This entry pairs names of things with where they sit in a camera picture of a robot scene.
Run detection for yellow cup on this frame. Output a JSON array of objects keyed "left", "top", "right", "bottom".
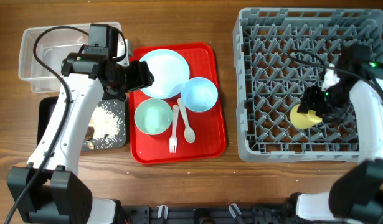
[{"left": 290, "top": 104, "right": 323, "bottom": 129}]

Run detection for green bowl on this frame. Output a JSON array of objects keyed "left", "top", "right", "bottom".
[{"left": 134, "top": 98, "right": 173, "bottom": 135}]

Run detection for light blue plate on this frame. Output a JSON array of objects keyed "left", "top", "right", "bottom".
[{"left": 140, "top": 49, "right": 190, "bottom": 99}]

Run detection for rice and food scraps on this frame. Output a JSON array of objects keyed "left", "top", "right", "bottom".
[{"left": 82, "top": 100, "right": 126, "bottom": 151}]

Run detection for light blue bowl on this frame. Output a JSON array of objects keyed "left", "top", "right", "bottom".
[{"left": 181, "top": 77, "right": 219, "bottom": 113}]

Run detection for white plastic fork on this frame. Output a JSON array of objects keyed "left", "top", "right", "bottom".
[{"left": 169, "top": 105, "right": 179, "bottom": 153}]

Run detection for white plastic spoon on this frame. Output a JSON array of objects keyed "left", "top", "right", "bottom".
[{"left": 177, "top": 98, "right": 196, "bottom": 144}]

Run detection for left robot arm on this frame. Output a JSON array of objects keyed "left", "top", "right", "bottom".
[{"left": 6, "top": 53, "right": 154, "bottom": 223}]

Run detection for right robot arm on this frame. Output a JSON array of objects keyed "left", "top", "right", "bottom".
[{"left": 290, "top": 44, "right": 383, "bottom": 223}]

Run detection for grey dishwasher rack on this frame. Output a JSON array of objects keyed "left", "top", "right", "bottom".
[{"left": 233, "top": 8, "right": 383, "bottom": 162}]

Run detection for black waste tray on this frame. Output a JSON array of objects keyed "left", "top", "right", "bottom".
[{"left": 37, "top": 96, "right": 130, "bottom": 151}]

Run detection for red serving tray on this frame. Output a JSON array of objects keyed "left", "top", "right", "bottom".
[{"left": 128, "top": 42, "right": 227, "bottom": 165}]

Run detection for clear plastic bin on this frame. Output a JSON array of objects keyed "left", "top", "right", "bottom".
[{"left": 18, "top": 21, "right": 130, "bottom": 94}]

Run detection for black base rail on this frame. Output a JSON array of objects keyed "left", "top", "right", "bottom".
[{"left": 122, "top": 206, "right": 303, "bottom": 224}]

